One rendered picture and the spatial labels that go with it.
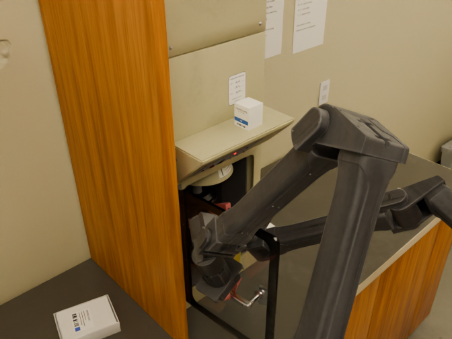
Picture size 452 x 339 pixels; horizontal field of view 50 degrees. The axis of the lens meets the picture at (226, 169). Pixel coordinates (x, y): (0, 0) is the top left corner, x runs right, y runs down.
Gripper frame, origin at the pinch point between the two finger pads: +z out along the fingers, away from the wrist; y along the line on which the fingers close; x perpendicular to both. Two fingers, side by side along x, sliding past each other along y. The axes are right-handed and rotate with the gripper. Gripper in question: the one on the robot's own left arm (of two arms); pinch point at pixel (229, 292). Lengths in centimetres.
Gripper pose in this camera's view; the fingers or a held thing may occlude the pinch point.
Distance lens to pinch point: 117.8
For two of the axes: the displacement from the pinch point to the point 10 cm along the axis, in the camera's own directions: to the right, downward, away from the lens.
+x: 7.4, 3.5, -5.7
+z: 2.7, 6.1, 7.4
